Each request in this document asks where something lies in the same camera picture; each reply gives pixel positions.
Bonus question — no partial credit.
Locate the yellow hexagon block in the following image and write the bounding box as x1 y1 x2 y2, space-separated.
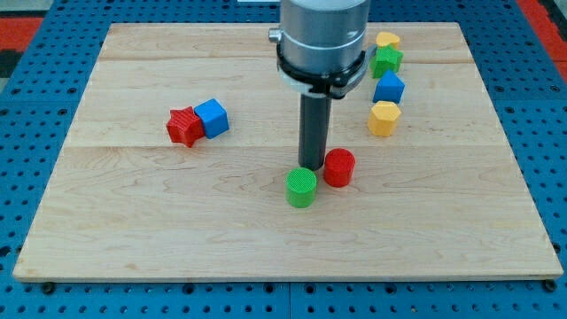
367 101 401 137

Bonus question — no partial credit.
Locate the wooden board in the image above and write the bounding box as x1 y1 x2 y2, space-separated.
13 22 563 283

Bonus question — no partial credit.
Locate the green cylinder block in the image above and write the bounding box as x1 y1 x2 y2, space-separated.
285 167 317 208

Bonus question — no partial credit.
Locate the red cylinder block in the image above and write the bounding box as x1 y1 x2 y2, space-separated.
323 148 356 188

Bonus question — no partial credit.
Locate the green star block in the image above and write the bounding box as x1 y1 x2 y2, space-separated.
370 44 404 79

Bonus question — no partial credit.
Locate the blue triangle block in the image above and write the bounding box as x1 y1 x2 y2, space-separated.
372 70 405 104

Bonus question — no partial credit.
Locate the blue cube block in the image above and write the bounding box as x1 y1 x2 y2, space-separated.
194 98 229 139

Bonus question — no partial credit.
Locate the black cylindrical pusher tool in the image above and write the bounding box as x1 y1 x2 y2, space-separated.
299 95 331 171

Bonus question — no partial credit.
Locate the red star block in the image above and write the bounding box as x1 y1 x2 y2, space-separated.
166 106 205 148

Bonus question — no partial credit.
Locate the yellow heart block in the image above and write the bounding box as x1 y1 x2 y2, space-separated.
376 31 400 50

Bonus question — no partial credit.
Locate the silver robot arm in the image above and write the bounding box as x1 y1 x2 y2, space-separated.
268 0 376 99

